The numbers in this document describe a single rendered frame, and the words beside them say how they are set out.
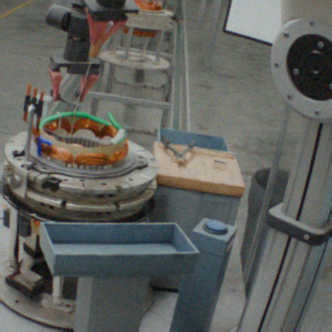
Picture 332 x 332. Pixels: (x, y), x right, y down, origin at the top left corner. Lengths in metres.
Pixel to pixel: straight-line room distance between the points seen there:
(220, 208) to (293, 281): 0.43
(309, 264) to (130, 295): 0.31
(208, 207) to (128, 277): 0.38
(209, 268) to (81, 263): 0.32
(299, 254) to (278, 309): 0.11
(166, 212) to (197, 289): 0.21
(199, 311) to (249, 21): 1.22
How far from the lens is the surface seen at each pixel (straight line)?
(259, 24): 2.27
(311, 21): 0.91
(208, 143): 1.71
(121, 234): 1.18
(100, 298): 1.13
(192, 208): 1.44
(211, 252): 1.27
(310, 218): 1.03
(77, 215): 1.25
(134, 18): 3.44
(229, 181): 1.44
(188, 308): 1.35
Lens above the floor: 1.58
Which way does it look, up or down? 21 degrees down
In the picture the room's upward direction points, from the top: 10 degrees clockwise
